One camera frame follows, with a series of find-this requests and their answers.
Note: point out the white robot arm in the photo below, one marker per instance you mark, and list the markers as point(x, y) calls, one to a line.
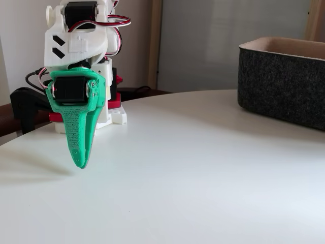
point(76, 45)

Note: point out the dark grey felt basket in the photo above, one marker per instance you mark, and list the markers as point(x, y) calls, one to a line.
point(279, 89)

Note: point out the yellow sticker marked F5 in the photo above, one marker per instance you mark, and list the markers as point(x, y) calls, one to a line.
point(108, 92)

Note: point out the black and red clamp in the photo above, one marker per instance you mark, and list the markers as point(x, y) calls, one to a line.
point(114, 84)
point(23, 106)

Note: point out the beige wooden door frame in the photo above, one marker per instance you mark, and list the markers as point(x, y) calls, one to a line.
point(155, 38)

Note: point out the light wooden post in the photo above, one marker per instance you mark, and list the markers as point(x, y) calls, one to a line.
point(316, 17)

